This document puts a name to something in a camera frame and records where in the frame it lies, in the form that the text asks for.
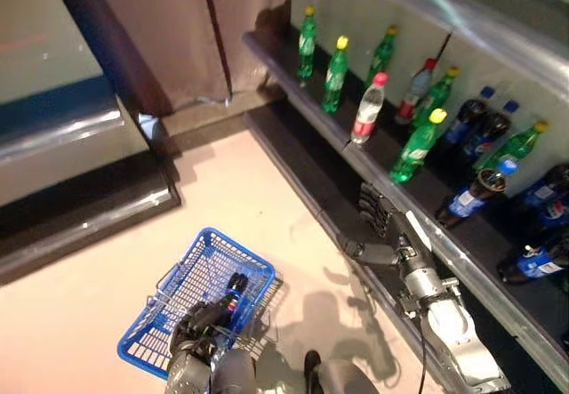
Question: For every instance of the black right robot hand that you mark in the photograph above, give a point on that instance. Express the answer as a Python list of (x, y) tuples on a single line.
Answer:
[(400, 238)]

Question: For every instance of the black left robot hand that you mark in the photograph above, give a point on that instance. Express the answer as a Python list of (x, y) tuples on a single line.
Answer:
[(195, 329)]

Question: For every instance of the blue plastic shopping basket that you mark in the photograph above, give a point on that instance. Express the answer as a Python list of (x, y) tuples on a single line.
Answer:
[(209, 251)]

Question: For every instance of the clear water bottle red cap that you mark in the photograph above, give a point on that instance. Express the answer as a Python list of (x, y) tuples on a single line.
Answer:
[(413, 94), (368, 111)]

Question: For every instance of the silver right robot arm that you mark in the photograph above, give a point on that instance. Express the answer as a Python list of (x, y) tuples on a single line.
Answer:
[(444, 323)]

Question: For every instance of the silver left robot leg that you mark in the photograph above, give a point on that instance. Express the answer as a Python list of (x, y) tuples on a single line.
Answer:
[(235, 372)]

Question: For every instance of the silver robot leg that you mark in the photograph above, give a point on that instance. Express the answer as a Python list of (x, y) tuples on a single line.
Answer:
[(235, 372), (347, 380)]

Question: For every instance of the green Sprite bottle yellow cap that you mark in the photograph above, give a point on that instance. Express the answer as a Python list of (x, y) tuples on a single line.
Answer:
[(335, 76), (381, 56), (306, 45), (418, 147), (511, 147), (433, 98)]

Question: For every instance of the silver right robot leg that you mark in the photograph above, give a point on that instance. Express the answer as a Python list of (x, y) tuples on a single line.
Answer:
[(347, 380)]

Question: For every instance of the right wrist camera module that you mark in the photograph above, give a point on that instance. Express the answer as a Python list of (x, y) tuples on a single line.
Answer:
[(409, 305)]

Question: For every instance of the grey shelf board clear rail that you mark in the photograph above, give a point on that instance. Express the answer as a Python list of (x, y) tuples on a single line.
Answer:
[(489, 25)]

